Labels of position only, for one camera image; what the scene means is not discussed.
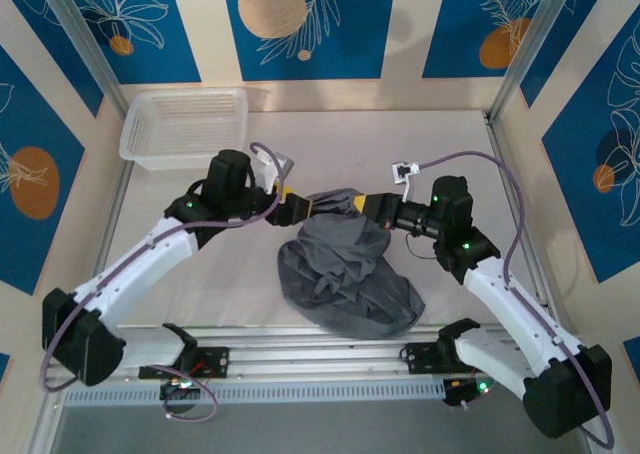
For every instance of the grey t-shirt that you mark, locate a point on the grey t-shirt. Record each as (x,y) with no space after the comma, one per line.
(350,284)

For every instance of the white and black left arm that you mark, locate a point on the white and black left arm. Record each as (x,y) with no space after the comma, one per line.
(135,269)

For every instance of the white plastic mesh basket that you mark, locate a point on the white plastic mesh basket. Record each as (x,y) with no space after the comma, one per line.
(185,124)

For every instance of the circuit board with green light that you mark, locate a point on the circuit board with green light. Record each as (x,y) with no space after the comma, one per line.
(180,386)
(462,391)

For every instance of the aluminium base frame rail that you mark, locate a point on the aluminium base frame rail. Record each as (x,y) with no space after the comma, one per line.
(310,356)

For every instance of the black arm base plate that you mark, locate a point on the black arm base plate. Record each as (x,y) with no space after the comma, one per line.
(215,361)
(417,359)

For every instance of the aluminium frame post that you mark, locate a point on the aluminium frame post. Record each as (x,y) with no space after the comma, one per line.
(530,39)
(85,39)

